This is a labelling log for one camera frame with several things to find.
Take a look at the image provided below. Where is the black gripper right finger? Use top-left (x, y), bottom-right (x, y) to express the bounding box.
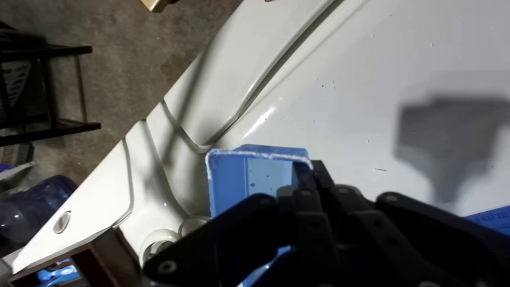
top-left (312, 159), bottom-right (510, 287)

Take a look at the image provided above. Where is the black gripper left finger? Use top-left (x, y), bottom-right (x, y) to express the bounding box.
top-left (142, 161), bottom-right (341, 287)

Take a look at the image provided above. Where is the small blue plastic block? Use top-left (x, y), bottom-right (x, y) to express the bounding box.
top-left (205, 141), bottom-right (315, 287)

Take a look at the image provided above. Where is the white washing machine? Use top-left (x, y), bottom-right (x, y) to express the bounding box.
top-left (9, 0), bottom-right (510, 287)

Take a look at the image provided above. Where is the blue water jug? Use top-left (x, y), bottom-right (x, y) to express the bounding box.
top-left (0, 173), bottom-right (78, 245)

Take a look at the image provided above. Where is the black shelf rack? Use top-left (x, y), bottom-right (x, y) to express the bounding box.
top-left (0, 20), bottom-right (102, 148)

